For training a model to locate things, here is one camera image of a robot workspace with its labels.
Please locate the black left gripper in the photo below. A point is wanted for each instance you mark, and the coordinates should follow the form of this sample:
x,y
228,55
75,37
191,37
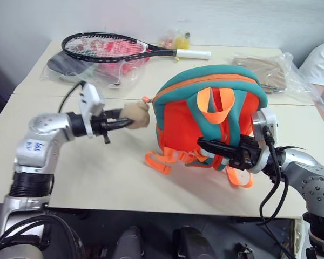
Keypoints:
x,y
100,126

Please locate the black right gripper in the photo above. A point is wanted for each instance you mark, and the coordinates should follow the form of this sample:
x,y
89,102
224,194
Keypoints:
x,y
248,153

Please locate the beige plush zipper charm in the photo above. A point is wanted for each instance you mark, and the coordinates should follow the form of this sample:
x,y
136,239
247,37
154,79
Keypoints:
x,y
137,116

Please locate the orange and teal backpack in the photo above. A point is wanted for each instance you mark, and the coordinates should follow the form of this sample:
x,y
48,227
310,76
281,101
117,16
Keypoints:
x,y
183,126

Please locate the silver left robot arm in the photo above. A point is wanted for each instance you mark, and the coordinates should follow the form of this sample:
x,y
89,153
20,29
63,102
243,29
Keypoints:
x,y
43,124

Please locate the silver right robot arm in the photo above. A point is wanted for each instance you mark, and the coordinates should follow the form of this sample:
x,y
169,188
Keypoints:
x,y
318,186

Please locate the pink toy piece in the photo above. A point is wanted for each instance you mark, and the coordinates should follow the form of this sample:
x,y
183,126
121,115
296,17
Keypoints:
x,y
110,67

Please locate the clear plastic bag with paddles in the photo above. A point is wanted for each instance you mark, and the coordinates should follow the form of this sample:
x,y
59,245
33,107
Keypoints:
x,y
56,76

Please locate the brown cardboard pieces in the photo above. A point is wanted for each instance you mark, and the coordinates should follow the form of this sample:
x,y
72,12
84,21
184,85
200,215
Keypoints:
x,y
262,71

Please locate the dark rounded shape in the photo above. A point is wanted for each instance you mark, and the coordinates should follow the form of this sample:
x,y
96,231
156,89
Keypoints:
x,y
191,244
129,244

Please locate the small bag of yellow toys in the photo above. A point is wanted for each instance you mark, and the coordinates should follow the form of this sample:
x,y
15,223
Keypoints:
x,y
179,41

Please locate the clear crinkled plastic bag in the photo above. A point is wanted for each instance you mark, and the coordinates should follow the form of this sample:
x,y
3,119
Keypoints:
x,y
297,78

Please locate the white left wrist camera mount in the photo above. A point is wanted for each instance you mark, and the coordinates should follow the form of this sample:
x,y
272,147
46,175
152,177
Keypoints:
x,y
93,99

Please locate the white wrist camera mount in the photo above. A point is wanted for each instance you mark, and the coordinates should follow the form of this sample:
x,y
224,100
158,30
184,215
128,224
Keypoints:
x,y
93,99
262,120

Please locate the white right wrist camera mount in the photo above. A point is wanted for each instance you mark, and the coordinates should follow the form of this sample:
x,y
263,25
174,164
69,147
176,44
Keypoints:
x,y
262,120

